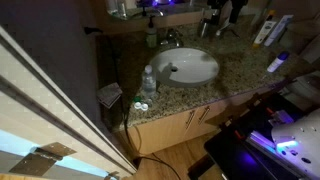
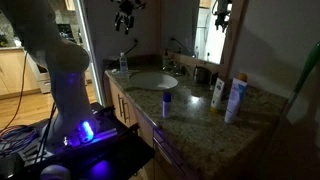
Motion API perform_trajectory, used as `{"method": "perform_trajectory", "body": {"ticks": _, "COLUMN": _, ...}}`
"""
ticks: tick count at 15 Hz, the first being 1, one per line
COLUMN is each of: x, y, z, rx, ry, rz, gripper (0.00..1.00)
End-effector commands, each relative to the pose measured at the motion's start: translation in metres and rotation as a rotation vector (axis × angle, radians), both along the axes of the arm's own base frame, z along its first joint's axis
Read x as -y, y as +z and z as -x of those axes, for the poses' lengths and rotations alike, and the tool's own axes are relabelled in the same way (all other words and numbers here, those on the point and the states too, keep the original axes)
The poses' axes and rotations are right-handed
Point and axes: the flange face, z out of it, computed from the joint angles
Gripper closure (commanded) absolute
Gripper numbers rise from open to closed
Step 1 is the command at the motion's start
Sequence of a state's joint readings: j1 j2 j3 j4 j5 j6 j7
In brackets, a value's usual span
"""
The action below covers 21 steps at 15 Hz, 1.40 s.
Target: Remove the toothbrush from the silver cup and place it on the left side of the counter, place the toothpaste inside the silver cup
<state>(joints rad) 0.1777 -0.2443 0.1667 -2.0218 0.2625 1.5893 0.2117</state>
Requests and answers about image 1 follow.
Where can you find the black robot cart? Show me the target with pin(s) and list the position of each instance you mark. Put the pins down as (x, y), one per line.
(233, 156)

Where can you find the wooden vanity cabinet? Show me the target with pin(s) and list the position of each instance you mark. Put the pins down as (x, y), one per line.
(160, 133)

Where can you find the white oval sink basin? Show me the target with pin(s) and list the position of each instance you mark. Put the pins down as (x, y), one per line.
(190, 66)

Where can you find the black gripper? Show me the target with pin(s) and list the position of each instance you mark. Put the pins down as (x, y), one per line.
(226, 2)

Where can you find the metal door hinge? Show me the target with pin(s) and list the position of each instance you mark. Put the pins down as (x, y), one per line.
(36, 160)
(112, 175)

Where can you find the clear plastic water bottle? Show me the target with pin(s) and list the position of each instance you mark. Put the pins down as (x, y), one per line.
(148, 83)

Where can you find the white door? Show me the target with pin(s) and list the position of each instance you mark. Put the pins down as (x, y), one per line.
(40, 100)

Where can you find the white toilet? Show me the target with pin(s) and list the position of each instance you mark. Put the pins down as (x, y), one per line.
(300, 36)

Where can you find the small white can blue cap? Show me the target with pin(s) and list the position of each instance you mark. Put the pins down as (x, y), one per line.
(276, 63)

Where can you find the chrome faucet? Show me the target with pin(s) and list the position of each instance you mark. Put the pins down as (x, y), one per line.
(171, 36)

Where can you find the silver metal cup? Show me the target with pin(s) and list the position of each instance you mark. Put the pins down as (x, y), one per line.
(203, 29)

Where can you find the small green cap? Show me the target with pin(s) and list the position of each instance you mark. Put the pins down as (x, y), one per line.
(137, 99)

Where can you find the tall white blue lotion tube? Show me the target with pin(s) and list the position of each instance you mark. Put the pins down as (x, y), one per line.
(278, 30)

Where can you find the dark toothpaste tube white cap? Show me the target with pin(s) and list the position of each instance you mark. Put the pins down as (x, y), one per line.
(218, 32)

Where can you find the soap pump dispenser bottle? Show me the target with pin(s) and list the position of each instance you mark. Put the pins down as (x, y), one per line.
(151, 38)

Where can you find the white contact lens case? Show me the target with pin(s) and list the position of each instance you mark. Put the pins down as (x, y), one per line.
(141, 106)

